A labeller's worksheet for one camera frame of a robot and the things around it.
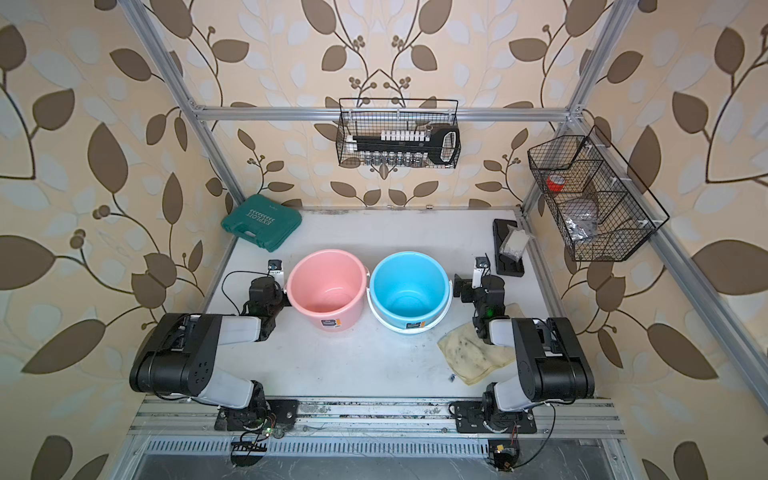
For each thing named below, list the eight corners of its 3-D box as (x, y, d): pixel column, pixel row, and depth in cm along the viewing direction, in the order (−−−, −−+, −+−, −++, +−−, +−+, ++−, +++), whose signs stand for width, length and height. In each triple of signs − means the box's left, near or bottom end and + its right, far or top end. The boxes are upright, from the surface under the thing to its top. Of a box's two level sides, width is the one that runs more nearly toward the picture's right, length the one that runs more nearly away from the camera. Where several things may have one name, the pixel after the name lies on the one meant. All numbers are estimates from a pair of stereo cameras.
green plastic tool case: (221, 226, 117) (215, 218, 114) (258, 197, 128) (254, 189, 125) (272, 254, 108) (268, 246, 105) (308, 220, 119) (305, 212, 116)
